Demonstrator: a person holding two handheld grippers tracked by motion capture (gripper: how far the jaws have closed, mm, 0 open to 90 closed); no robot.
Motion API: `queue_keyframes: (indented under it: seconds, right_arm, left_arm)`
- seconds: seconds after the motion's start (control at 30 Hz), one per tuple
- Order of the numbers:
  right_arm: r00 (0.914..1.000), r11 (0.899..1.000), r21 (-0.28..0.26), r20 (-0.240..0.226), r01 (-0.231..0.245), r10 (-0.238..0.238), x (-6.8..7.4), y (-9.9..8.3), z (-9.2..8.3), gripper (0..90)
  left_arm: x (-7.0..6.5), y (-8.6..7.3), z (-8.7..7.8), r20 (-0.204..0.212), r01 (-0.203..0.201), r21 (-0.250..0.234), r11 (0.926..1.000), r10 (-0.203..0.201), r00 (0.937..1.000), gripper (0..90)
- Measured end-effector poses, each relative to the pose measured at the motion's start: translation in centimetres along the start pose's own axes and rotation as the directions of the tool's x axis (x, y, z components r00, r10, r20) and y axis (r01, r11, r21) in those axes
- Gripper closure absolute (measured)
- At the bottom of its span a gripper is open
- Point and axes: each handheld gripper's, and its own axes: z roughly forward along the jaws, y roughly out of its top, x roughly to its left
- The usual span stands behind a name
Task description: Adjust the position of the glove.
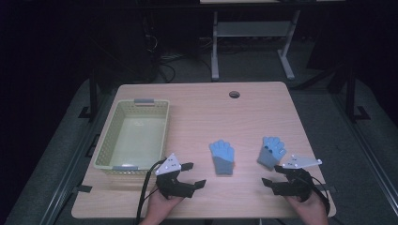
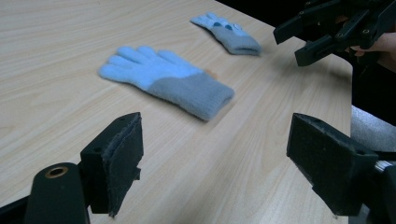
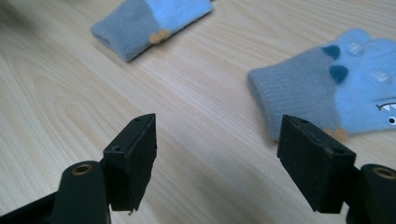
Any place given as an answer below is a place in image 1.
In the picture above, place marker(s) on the aluminium rail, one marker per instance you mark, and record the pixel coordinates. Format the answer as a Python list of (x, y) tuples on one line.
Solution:
[(73, 168), (369, 156)]

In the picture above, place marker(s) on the pale yellow plastic basket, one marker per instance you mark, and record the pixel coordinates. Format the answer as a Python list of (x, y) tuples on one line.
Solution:
[(137, 137)]

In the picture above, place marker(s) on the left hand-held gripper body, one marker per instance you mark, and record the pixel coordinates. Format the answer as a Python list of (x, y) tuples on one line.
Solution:
[(173, 187)]

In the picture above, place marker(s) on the black metal stand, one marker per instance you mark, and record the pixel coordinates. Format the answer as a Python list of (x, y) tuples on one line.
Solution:
[(352, 93), (93, 93)]

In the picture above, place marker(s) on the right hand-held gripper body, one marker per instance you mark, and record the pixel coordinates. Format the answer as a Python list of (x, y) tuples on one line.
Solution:
[(297, 186)]

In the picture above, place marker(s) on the white metal desk frame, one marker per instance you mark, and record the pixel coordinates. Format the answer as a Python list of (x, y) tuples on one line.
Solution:
[(250, 28)]

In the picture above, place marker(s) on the plain blue grey knit glove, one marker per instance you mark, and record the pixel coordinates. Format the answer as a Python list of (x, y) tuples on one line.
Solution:
[(222, 157)]

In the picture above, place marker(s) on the person's left hand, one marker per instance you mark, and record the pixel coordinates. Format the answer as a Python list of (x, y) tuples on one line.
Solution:
[(159, 209)]

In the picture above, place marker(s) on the person's right hand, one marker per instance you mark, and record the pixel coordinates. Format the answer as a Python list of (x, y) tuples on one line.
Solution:
[(309, 211)]

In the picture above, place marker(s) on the dotted blue grey knit glove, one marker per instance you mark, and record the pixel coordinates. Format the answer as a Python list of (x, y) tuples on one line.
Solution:
[(270, 153)]

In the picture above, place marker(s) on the black tape strip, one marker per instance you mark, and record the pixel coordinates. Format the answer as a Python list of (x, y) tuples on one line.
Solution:
[(83, 188), (328, 188)]

